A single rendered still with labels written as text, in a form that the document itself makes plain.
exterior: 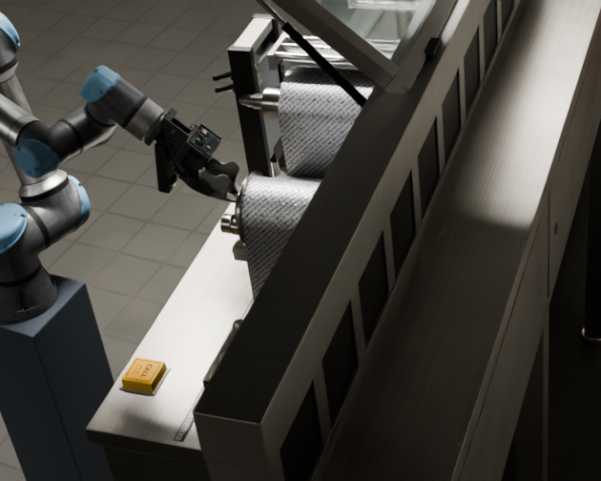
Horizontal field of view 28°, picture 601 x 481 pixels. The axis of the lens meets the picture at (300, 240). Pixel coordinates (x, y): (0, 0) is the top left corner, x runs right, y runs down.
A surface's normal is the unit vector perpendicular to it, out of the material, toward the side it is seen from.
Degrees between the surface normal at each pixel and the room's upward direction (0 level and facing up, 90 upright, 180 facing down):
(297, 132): 92
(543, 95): 0
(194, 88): 0
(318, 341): 90
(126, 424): 0
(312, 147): 92
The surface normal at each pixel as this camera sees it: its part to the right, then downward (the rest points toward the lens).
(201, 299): -0.11, -0.79
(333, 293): 0.94, 0.11
